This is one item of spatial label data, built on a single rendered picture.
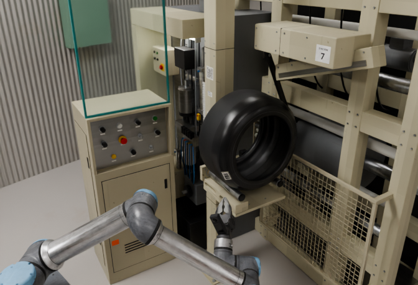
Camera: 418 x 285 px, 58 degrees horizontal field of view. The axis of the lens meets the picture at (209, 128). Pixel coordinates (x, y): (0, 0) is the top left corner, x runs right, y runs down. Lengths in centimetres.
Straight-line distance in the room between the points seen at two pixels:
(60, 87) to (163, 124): 207
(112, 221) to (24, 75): 274
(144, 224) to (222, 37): 114
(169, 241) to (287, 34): 120
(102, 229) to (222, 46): 117
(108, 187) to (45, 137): 206
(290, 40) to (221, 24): 40
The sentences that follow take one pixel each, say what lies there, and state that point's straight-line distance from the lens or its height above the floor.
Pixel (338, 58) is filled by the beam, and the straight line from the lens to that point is 188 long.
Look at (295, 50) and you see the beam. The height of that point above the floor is 169.
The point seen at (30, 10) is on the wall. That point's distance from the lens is 421.
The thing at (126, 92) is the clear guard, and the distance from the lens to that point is 237.
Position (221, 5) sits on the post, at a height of 189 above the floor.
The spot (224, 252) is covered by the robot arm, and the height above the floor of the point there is 86.
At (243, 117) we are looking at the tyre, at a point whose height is 138.
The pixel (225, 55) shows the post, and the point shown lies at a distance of 221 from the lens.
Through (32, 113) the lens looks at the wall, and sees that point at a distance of 436.
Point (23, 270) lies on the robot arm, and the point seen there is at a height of 89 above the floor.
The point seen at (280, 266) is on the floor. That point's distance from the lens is 308.
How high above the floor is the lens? 207
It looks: 23 degrees down
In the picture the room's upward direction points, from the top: straight up
